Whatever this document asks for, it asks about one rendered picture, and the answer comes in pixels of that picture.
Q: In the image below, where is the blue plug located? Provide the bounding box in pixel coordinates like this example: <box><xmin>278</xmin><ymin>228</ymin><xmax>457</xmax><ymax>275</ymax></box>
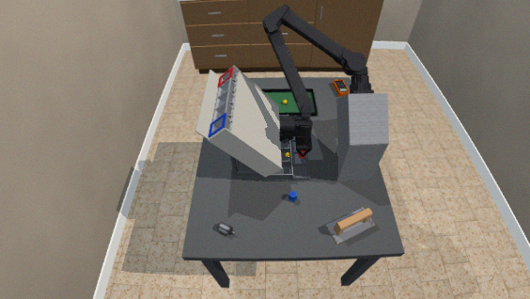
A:
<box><xmin>288</xmin><ymin>191</ymin><xmax>297</xmax><ymax>202</ymax></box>

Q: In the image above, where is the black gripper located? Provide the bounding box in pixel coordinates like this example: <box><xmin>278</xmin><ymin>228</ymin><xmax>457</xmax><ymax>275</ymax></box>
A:
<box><xmin>296</xmin><ymin>134</ymin><xmax>312</xmax><ymax>156</ymax></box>

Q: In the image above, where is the blue square band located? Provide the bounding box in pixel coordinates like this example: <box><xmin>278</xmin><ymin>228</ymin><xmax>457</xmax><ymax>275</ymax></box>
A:
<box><xmin>209</xmin><ymin>113</ymin><xmax>226</xmax><ymax>137</ymax></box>

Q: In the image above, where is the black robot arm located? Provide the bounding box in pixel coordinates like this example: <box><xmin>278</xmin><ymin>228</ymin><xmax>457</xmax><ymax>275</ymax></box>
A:
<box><xmin>262</xmin><ymin>4</ymin><xmax>374</xmax><ymax>145</ymax></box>

